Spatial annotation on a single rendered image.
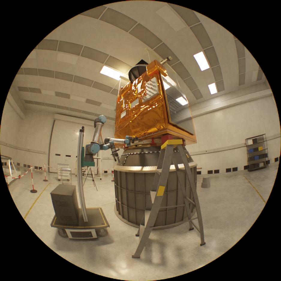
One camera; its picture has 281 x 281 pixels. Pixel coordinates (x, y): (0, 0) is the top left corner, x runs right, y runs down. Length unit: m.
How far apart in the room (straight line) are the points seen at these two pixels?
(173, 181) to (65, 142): 8.73
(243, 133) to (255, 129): 1.02
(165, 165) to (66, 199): 1.33
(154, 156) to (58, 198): 1.67
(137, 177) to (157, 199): 0.83
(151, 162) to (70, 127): 8.59
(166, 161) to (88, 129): 9.09
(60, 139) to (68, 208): 8.09
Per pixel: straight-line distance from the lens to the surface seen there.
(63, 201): 1.51
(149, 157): 1.69
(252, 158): 6.58
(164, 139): 1.55
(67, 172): 6.06
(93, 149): 1.16
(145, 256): 1.57
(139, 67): 3.35
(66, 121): 9.71
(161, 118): 1.58
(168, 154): 0.90
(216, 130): 6.89
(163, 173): 0.89
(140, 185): 1.67
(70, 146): 9.12
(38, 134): 10.00
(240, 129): 7.04
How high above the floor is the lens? 1.33
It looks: 12 degrees up
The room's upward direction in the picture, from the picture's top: 2 degrees counter-clockwise
